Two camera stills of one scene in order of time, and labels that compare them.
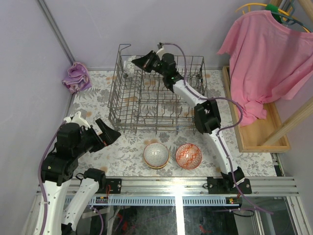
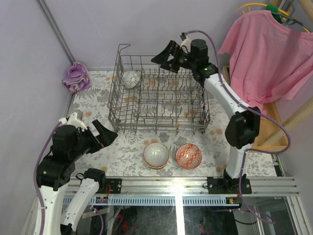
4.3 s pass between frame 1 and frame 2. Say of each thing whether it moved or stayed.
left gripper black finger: stayed
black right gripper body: moved
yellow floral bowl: stayed
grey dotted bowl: stayed
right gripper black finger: moved
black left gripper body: stayed
